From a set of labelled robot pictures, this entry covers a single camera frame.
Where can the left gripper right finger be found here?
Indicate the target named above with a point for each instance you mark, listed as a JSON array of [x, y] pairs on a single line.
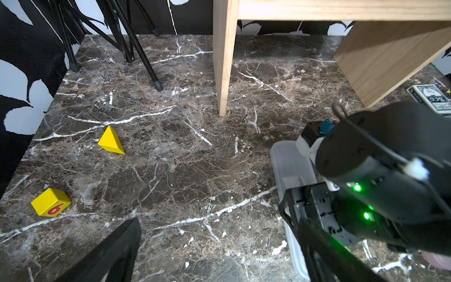
[[327, 260]]

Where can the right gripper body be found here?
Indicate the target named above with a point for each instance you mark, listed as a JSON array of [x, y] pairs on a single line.
[[313, 202]]

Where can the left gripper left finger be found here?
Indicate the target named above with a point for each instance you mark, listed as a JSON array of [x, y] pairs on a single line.
[[112, 260]]

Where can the pink pencil case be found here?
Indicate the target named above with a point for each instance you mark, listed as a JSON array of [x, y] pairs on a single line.
[[436, 260]]

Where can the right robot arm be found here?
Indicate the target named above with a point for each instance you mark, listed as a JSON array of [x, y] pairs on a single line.
[[387, 177]]

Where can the wooden two-tier shelf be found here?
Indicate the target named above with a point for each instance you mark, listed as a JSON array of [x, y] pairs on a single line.
[[389, 42]]

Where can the yellow cube block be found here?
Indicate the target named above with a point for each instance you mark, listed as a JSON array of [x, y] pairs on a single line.
[[51, 203]]

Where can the yellow triangular block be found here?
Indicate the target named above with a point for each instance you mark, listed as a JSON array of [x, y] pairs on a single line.
[[110, 141]]

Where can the small printed card box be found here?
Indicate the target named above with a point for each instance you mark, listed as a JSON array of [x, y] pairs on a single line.
[[431, 96]]

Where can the black perforated music stand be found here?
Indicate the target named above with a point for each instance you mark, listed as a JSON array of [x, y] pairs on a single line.
[[116, 18]]

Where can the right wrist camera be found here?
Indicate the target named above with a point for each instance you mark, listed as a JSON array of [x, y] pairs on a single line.
[[311, 138]]

